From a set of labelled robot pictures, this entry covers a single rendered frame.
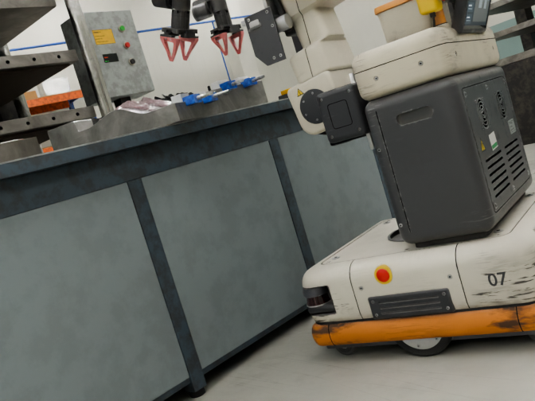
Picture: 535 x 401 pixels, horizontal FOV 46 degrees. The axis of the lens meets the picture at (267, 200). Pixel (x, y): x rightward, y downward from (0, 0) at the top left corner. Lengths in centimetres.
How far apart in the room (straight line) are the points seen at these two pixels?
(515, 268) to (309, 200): 101
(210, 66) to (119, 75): 743
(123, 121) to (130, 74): 111
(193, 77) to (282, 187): 802
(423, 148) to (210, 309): 83
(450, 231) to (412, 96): 35
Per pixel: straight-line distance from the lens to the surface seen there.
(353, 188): 263
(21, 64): 278
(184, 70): 1020
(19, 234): 169
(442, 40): 161
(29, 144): 191
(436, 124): 161
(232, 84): 221
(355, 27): 1064
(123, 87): 307
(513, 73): 600
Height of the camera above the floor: 65
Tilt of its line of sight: 5 degrees down
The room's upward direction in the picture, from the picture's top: 17 degrees counter-clockwise
